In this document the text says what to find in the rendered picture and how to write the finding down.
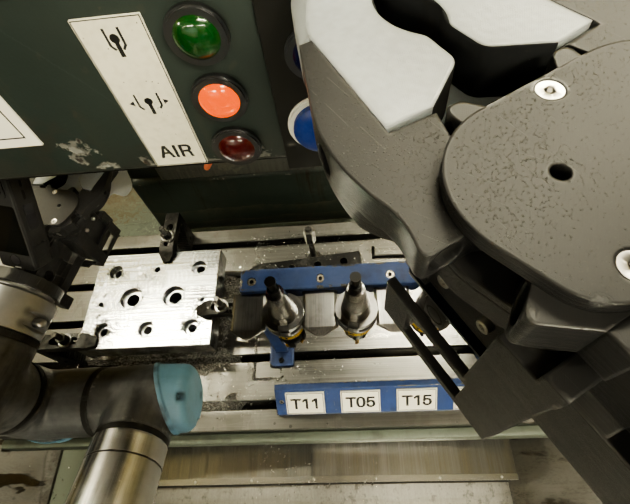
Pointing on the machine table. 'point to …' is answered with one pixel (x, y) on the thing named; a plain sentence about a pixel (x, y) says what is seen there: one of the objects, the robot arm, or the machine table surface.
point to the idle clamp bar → (315, 261)
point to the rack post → (279, 356)
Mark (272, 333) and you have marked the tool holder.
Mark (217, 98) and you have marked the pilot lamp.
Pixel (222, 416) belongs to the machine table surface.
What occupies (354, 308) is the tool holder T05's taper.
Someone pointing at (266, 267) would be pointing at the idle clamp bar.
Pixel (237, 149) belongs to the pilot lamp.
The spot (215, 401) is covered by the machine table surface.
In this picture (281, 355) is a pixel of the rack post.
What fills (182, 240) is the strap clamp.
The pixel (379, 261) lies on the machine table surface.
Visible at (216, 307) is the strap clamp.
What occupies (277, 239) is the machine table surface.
